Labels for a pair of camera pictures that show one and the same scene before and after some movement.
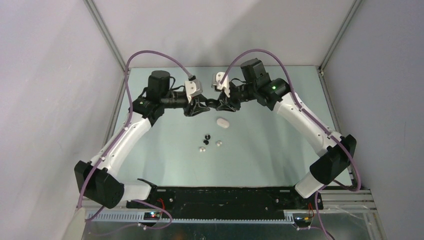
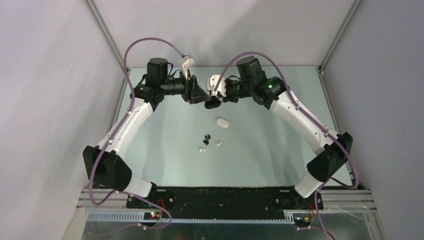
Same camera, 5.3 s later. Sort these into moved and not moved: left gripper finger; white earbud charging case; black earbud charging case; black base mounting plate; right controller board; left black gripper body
Moved: left black gripper body; left gripper finger
Not moved: right controller board; black base mounting plate; white earbud charging case; black earbud charging case
